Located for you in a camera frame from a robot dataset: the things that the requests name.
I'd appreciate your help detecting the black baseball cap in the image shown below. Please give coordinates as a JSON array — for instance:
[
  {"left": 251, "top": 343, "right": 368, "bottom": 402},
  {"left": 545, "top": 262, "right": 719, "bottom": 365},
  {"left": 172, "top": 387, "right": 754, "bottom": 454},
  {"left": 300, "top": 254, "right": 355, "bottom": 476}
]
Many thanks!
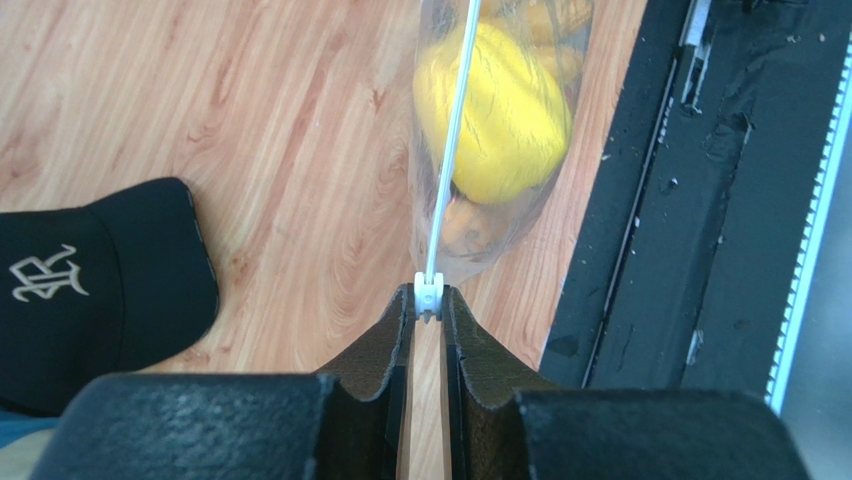
[{"left": 1, "top": 177, "right": 220, "bottom": 416}]

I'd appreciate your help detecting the blue beige plaid pillow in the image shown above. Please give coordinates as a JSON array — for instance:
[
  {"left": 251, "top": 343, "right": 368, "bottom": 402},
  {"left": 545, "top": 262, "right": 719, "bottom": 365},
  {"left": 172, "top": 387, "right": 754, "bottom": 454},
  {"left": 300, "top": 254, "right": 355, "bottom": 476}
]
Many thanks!
[{"left": 1, "top": 408, "right": 60, "bottom": 480}]

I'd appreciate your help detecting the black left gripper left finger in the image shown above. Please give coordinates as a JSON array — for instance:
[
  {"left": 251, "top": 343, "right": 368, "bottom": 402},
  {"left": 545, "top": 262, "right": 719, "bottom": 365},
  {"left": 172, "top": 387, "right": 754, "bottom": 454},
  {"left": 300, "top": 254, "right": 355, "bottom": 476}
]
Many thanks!
[{"left": 33, "top": 286, "right": 408, "bottom": 479}]

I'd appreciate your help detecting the yellow bell pepper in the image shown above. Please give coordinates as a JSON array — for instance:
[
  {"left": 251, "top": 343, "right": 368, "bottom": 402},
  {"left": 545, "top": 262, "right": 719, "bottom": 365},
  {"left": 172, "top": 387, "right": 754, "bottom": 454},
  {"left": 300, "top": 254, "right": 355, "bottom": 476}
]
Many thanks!
[{"left": 413, "top": 23, "right": 572, "bottom": 204}]

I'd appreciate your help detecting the clear dotted zip top bag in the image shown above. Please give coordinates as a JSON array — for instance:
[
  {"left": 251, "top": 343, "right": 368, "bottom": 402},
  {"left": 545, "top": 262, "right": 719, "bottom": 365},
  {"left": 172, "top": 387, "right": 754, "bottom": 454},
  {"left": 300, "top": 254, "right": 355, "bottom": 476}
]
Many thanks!
[{"left": 407, "top": 0, "right": 595, "bottom": 321}]

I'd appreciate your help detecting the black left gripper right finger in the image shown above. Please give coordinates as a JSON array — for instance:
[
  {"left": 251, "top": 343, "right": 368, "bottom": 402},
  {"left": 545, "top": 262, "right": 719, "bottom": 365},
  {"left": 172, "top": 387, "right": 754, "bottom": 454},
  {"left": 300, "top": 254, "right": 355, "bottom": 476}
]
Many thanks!
[{"left": 443, "top": 287, "right": 809, "bottom": 479}]

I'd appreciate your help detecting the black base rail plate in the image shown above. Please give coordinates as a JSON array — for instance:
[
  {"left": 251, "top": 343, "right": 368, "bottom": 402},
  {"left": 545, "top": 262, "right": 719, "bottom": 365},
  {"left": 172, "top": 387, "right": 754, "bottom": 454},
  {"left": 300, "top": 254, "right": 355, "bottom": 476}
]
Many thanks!
[{"left": 539, "top": 1, "right": 851, "bottom": 411}]

